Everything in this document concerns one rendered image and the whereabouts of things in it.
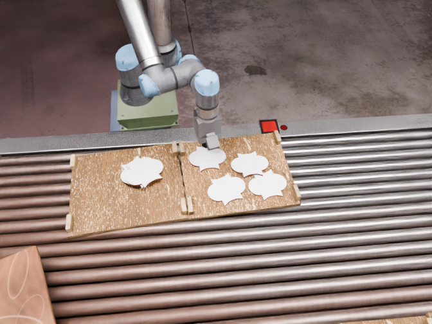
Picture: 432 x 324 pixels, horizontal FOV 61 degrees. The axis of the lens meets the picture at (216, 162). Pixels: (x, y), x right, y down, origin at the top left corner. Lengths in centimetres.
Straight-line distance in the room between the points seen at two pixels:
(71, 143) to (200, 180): 57
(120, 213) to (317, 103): 218
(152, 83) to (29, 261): 64
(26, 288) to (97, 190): 42
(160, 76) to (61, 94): 219
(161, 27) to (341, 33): 277
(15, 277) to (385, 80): 314
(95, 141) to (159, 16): 56
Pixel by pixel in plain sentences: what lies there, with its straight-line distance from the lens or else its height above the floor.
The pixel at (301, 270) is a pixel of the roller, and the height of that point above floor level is 92.
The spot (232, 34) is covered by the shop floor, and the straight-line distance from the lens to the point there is 379.
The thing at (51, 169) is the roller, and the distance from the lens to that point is 156.
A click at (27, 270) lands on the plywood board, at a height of 104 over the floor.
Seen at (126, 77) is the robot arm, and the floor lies 109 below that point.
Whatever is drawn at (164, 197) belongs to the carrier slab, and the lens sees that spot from 135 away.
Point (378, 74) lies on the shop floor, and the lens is 362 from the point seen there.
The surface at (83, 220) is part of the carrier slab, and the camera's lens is 136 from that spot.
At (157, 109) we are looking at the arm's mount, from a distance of 163.
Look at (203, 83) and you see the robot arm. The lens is 113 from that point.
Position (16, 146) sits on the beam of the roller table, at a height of 91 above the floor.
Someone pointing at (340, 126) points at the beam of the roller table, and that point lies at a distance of 168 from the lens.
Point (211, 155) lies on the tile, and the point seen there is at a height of 94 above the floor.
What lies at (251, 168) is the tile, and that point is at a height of 95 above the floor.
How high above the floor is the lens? 207
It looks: 52 degrees down
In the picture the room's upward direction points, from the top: 1 degrees clockwise
